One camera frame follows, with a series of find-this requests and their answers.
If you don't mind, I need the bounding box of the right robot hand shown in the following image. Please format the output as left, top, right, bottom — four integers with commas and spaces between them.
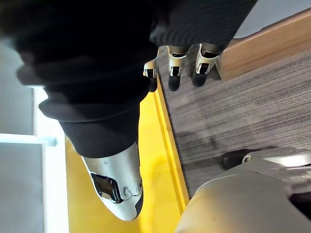
0, 0, 258, 222

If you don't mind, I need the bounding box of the dark robot foot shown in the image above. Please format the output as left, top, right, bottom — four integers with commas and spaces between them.
221, 146, 280, 170

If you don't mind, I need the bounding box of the wooden skirting board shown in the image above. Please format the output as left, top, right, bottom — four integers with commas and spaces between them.
219, 7, 311, 82

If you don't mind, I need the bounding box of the white rack frame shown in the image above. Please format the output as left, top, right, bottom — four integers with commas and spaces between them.
0, 86, 69, 233

